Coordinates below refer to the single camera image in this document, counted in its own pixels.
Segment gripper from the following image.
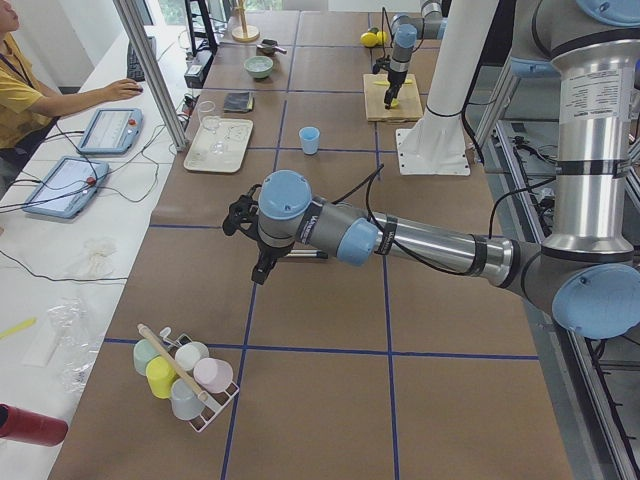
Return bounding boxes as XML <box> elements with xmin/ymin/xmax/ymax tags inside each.
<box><xmin>384</xmin><ymin>59</ymin><xmax>406</xmax><ymax>109</ymax></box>
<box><xmin>251</xmin><ymin>219</ymin><xmax>295</xmax><ymax>285</ymax></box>

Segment steel muddler rod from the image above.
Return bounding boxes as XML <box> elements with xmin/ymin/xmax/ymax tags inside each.
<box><xmin>285</xmin><ymin>249</ymin><xmax>329</xmax><ymax>260</ymax></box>

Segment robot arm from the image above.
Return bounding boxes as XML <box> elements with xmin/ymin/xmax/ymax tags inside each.
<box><xmin>380</xmin><ymin>1</ymin><xmax>447</xmax><ymax>109</ymax></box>
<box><xmin>248</xmin><ymin>1</ymin><xmax>639</xmax><ymax>339</ymax></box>

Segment blue plastic cup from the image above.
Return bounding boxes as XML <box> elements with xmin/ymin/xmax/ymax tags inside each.
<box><xmin>298</xmin><ymin>126</ymin><xmax>320</xmax><ymax>155</ymax></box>

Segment pink plastic cup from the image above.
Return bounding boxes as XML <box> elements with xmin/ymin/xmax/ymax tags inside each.
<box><xmin>193</xmin><ymin>357</ymin><xmax>234</xmax><ymax>393</ymax></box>

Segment white plastic cup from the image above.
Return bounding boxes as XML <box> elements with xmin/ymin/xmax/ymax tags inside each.
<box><xmin>174</xmin><ymin>341</ymin><xmax>210</xmax><ymax>374</ymax></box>

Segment pale green plastic cup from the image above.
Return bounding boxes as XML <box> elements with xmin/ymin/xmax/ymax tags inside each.
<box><xmin>133</xmin><ymin>339</ymin><xmax>159</xmax><ymax>376</ymax></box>

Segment yellow plastic cup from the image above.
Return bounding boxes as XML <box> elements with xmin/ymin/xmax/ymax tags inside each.
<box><xmin>145</xmin><ymin>356</ymin><xmax>177</xmax><ymax>399</ymax></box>

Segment pale blue-grey plastic cup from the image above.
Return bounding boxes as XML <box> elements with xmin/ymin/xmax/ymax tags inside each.
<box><xmin>170</xmin><ymin>378</ymin><xmax>205</xmax><ymax>421</ymax></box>

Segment wooden cutting board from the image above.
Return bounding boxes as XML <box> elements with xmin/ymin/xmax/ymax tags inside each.
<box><xmin>363</xmin><ymin>73</ymin><xmax>426</xmax><ymax>123</ymax></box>

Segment yellow plastic knife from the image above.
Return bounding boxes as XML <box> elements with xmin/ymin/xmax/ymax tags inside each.
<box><xmin>373</xmin><ymin>78</ymin><xmax>414</xmax><ymax>86</ymax></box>

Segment cream bear serving tray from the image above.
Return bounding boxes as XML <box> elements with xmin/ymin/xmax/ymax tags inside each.
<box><xmin>183</xmin><ymin>118</ymin><xmax>253</xmax><ymax>174</ymax></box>

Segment metal ice scoop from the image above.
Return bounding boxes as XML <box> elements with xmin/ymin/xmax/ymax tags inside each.
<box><xmin>256</xmin><ymin>38</ymin><xmax>287</xmax><ymax>56</ymax></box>

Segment green bowl of ice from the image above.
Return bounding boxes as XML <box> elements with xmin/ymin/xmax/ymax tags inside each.
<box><xmin>244</xmin><ymin>55</ymin><xmax>274</xmax><ymax>80</ymax></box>

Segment grey folded cloth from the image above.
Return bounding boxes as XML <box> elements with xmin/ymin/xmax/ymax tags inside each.
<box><xmin>223</xmin><ymin>91</ymin><xmax>254</xmax><ymax>113</ymax></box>

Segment wooden mug tree stand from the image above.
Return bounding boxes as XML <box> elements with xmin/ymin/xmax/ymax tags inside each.
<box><xmin>231</xmin><ymin>0</ymin><xmax>260</xmax><ymax>43</ymax></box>

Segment clear wine glass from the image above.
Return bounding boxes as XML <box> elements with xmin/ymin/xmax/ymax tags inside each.
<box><xmin>197</xmin><ymin>100</ymin><xmax>225</xmax><ymax>155</ymax></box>

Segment white crumpled gloves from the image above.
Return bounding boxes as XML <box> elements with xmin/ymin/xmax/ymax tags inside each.
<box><xmin>66</xmin><ymin>237</ymin><xmax>117</xmax><ymax>280</ymax></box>

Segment crumpled clear plastic bag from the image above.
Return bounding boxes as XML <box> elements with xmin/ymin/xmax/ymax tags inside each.
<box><xmin>48</xmin><ymin>298</ymin><xmax>102</xmax><ymax>396</ymax></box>

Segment upper teach pendant tablet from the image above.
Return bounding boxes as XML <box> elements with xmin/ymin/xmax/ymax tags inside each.
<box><xmin>77</xmin><ymin>108</ymin><xmax>143</xmax><ymax>156</ymax></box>

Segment teach pendant tablet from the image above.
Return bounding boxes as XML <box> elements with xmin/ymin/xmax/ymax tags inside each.
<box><xmin>77</xmin><ymin>108</ymin><xmax>143</xmax><ymax>156</ymax></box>
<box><xmin>22</xmin><ymin>156</ymin><xmax>110</xmax><ymax>219</ymax></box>

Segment lower teach pendant tablet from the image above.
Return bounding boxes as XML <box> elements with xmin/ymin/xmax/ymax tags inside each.
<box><xmin>22</xmin><ymin>156</ymin><xmax>110</xmax><ymax>219</ymax></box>

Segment black keyboard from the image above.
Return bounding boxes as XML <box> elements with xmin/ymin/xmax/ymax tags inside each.
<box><xmin>126</xmin><ymin>43</ymin><xmax>145</xmax><ymax>82</ymax></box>

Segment person in yellow shirt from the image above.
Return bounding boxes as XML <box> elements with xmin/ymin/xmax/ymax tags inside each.
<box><xmin>1</xmin><ymin>1</ymin><xmax>139</xmax><ymax>191</ymax></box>

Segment red bottle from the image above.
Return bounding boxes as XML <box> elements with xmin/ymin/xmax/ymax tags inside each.
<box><xmin>1</xmin><ymin>404</ymin><xmax>68</xmax><ymax>446</ymax></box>

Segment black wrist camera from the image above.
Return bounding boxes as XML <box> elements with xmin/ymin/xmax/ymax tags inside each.
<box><xmin>222</xmin><ymin>184</ymin><xmax>261</xmax><ymax>240</ymax></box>

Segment white wire cup rack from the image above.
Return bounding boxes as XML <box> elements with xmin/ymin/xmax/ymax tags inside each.
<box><xmin>160</xmin><ymin>327</ymin><xmax>239</xmax><ymax>432</ymax></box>

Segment aluminium frame post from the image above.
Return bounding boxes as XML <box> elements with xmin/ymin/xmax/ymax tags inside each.
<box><xmin>113</xmin><ymin>0</ymin><xmax>188</xmax><ymax>152</ymax></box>

